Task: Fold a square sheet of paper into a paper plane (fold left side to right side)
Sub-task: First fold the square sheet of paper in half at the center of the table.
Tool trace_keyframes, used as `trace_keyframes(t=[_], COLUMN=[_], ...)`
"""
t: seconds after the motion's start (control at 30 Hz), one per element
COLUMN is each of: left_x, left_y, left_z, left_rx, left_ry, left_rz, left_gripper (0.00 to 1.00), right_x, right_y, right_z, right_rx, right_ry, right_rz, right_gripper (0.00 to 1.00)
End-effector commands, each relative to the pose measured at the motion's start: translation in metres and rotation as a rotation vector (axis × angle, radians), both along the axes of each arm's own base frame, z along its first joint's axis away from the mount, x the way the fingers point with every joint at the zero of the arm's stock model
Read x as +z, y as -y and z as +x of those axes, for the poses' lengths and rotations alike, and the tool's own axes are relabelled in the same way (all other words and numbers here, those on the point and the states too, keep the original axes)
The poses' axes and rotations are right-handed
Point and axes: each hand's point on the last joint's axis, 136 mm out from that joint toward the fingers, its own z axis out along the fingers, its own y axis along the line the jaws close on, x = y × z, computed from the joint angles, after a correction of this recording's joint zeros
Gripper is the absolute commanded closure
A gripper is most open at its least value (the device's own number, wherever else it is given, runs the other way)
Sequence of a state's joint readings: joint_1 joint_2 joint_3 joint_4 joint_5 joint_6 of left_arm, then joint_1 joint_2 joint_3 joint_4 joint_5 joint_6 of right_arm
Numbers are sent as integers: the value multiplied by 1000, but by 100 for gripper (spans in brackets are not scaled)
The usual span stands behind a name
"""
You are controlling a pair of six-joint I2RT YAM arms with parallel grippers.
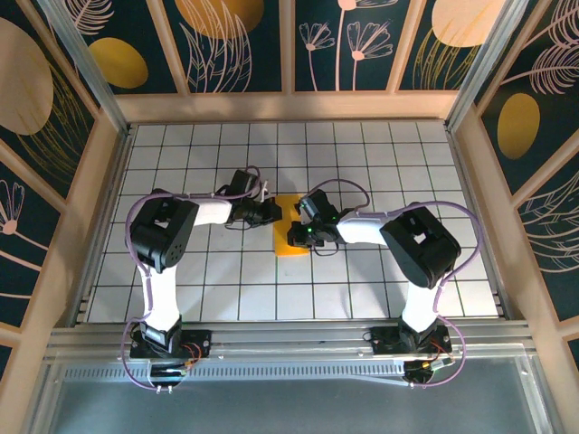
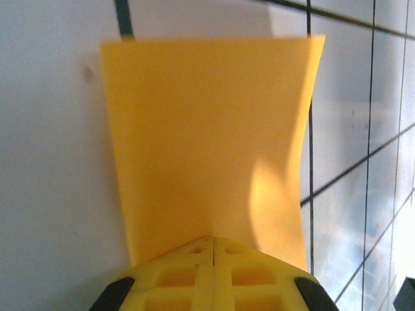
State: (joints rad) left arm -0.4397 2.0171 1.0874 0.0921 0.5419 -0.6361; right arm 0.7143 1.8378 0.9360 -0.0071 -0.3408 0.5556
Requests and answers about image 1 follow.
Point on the orange paper sheet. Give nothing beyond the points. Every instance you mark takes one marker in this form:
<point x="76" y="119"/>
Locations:
<point x="282" y="246"/>

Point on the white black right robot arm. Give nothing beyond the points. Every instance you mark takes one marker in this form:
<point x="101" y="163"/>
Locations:
<point x="420" y="307"/>

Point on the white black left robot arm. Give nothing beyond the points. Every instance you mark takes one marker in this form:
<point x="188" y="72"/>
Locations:
<point x="163" y="298"/>

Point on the grey metal sheet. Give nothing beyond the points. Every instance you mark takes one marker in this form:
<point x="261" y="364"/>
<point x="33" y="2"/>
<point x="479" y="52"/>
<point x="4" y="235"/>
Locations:
<point x="289" y="407"/>

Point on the right base wiring connector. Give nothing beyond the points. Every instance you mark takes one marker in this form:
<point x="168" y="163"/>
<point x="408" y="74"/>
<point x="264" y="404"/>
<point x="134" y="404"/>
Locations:
<point x="425" y="365"/>

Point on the base wiring connector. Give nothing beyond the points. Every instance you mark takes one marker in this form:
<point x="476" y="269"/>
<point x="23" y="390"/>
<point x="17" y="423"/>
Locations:
<point x="167" y="371"/>
<point x="425" y="365"/>

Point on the left base wiring connector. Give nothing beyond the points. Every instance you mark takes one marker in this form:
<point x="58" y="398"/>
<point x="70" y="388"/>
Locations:
<point x="167" y="371"/>

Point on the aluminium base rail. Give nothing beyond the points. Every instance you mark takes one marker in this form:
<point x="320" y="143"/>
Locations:
<point x="289" y="339"/>

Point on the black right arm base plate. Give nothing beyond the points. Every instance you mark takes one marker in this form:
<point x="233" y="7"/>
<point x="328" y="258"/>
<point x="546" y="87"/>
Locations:
<point x="384" y="346"/>

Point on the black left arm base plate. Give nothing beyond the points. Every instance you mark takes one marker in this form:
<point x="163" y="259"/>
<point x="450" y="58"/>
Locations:
<point x="199" y="339"/>

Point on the aluminium corner post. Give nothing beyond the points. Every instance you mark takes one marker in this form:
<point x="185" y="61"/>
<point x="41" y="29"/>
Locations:
<point x="92" y="77"/>
<point x="484" y="68"/>

